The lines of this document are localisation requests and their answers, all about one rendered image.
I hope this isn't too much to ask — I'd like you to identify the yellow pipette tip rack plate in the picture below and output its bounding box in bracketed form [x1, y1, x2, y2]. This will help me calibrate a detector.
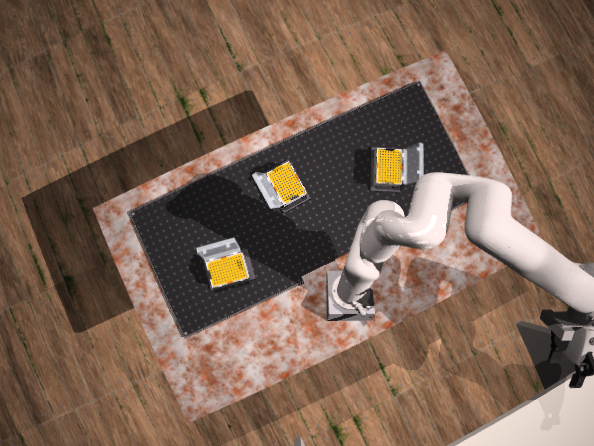
[208, 254, 246, 286]

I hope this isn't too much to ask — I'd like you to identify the yellow perforated plate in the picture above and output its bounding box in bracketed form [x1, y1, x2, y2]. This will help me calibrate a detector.
[378, 148, 401, 183]
[268, 163, 304, 202]

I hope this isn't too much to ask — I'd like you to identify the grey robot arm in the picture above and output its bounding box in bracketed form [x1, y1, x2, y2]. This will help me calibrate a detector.
[332, 172, 594, 341]

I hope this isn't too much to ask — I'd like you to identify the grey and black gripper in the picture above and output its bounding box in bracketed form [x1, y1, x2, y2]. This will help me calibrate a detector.
[547, 326, 594, 388]

